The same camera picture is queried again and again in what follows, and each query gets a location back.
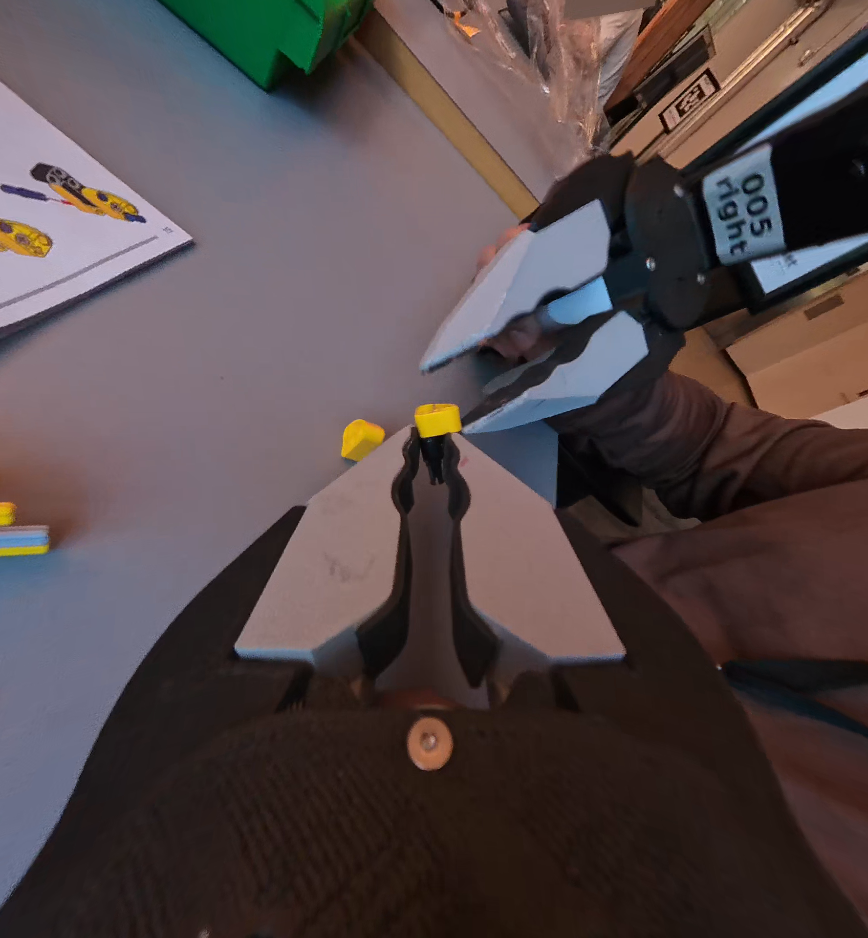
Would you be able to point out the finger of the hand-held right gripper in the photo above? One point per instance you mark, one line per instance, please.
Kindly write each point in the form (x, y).
(522, 286)
(580, 374)

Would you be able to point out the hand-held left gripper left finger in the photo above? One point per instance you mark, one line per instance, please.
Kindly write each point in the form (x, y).
(317, 571)

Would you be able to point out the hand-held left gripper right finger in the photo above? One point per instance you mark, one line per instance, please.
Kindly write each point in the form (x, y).
(536, 579)

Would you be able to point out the yellow lego piece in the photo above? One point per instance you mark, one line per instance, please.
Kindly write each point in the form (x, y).
(361, 440)
(438, 421)

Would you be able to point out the person's right forearm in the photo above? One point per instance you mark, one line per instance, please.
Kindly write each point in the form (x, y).
(698, 440)

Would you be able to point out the lego instruction booklet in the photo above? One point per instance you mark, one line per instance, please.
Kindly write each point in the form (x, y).
(38, 242)

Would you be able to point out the person's right hand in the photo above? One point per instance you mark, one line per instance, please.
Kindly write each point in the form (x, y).
(526, 338)

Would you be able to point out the black white marker tag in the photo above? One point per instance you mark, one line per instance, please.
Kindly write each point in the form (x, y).
(690, 101)

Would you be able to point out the clear plastic wrap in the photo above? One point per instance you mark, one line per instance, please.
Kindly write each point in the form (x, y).
(551, 66)

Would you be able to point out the green plastic bin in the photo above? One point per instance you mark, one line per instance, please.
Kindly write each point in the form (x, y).
(258, 36)

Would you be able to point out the wooden post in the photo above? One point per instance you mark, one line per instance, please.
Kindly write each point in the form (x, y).
(661, 44)

